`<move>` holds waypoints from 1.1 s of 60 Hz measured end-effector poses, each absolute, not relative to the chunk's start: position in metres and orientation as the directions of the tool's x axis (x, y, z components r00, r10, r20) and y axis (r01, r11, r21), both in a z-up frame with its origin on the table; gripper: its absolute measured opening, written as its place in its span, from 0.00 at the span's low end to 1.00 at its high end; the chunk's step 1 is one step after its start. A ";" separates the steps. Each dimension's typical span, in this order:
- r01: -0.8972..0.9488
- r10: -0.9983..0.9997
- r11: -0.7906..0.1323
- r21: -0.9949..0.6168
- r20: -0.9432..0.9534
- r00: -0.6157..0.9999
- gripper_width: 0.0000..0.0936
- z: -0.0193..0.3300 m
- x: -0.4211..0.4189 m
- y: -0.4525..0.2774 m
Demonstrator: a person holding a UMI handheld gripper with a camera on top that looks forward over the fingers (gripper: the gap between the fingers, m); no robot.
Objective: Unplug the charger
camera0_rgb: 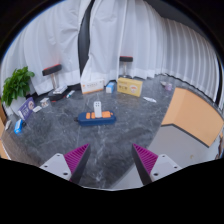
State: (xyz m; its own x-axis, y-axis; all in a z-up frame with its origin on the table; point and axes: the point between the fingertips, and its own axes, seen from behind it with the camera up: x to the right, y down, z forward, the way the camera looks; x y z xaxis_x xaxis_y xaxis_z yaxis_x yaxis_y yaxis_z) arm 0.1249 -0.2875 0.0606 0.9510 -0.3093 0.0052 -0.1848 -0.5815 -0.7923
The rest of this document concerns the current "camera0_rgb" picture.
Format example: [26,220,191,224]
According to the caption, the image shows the green potted plant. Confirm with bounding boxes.
[0,66,36,116]

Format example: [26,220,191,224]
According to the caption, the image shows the blue power strip orange sockets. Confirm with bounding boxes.
[73,110,117,127]

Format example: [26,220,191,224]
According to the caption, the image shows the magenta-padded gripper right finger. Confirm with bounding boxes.
[131,143,183,186]

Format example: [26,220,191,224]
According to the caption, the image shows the white tissue pack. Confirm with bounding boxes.
[52,85,69,95]

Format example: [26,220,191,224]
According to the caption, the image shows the small blue white box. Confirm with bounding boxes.
[105,81,116,94]

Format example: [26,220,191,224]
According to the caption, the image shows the purple printed box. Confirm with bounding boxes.
[17,96,36,121]

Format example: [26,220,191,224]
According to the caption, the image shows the yellow cardboard box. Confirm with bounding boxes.
[116,77,144,98]

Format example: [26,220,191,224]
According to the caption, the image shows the red-topped black stool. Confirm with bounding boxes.
[41,63,69,101]
[118,55,134,81]

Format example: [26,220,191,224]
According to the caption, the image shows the small blue packet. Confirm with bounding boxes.
[13,118,27,135]

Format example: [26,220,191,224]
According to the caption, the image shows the white plastic sachet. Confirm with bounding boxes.
[142,96,157,104]

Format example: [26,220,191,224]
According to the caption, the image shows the small white packet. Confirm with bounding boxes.
[4,119,13,131]

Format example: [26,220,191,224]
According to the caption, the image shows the white and orange box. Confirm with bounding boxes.
[80,78,106,95]

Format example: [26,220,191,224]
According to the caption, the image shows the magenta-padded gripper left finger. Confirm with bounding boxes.
[39,143,92,185]

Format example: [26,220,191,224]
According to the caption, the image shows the white marker pen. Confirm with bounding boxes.
[65,89,76,99]

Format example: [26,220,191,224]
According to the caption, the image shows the white curtain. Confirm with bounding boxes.
[80,0,224,111]
[0,0,93,96]

